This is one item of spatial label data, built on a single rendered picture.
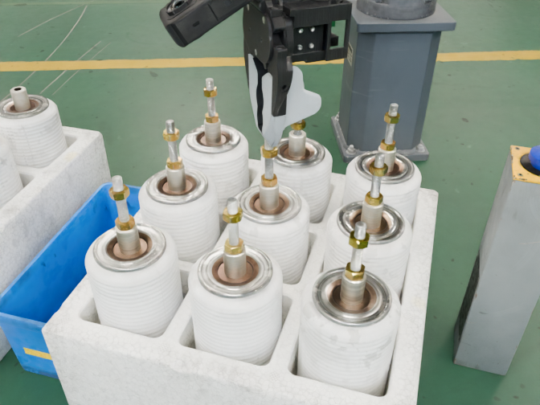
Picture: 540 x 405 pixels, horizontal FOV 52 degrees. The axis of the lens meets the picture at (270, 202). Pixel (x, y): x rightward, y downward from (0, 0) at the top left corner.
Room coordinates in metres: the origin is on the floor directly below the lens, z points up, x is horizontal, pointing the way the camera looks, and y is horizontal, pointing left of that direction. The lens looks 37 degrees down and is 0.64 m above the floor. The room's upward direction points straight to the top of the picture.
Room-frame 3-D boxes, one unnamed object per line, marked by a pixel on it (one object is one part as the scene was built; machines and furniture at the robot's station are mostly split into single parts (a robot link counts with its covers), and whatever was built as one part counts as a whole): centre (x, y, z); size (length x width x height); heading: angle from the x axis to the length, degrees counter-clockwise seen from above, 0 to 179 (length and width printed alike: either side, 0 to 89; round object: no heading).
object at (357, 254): (0.37, -0.08, 0.30); 0.01 x 0.01 x 0.08
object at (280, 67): (0.49, 0.00, 0.43); 0.05 x 0.02 x 0.09; 22
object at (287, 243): (0.51, 0.00, 0.16); 0.10 x 0.10 x 0.18
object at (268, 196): (0.51, 0.00, 0.26); 0.02 x 0.02 x 0.03
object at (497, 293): (0.50, -0.30, 0.16); 0.07 x 0.07 x 0.31; 73
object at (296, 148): (0.63, -0.04, 0.26); 0.02 x 0.02 x 0.03
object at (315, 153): (0.63, -0.04, 0.25); 0.08 x 0.08 x 0.01
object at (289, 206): (0.51, 0.00, 0.25); 0.08 x 0.08 x 0.01
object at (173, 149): (0.55, 0.11, 0.30); 0.01 x 0.01 x 0.08
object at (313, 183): (0.63, -0.04, 0.16); 0.10 x 0.10 x 0.18
